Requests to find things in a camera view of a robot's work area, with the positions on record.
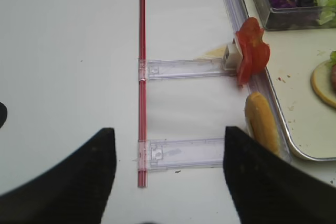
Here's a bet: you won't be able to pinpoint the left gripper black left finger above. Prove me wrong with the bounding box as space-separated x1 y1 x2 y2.
1 128 116 223

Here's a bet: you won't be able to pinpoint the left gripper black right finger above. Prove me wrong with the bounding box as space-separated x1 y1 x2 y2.
223 126 335 223

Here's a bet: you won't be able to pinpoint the pink meat patty on bun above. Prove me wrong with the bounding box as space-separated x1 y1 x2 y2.
330 65 336 91

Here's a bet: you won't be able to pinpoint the red tomato slices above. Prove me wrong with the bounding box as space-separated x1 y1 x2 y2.
236 17 270 86

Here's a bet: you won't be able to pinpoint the cheese slice on table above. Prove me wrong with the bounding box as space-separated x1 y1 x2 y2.
198 46 227 59

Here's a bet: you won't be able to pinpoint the bun half left side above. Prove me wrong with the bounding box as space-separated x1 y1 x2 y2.
245 91 280 157

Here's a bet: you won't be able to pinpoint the white metal tray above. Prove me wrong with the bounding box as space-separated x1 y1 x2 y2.
241 0 335 162

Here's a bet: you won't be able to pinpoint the red rod left side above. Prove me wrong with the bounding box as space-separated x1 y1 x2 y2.
138 0 148 188

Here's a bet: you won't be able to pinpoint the clear plastic divider lower left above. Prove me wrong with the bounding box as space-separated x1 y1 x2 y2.
138 137 224 172

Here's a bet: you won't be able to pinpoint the clear plastic divider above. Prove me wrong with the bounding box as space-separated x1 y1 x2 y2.
138 58 236 81
138 137 224 172

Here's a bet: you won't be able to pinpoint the black table hole cover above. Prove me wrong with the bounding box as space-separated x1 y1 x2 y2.
0 102 8 128

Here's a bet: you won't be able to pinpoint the bottom bun on tray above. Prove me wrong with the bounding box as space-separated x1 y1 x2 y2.
310 60 335 109

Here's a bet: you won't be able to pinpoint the clear plastic divider upper left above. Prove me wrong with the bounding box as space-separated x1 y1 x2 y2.
138 58 236 81

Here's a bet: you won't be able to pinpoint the clear plastic rail left of tray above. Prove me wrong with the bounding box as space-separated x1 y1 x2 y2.
223 0 290 162

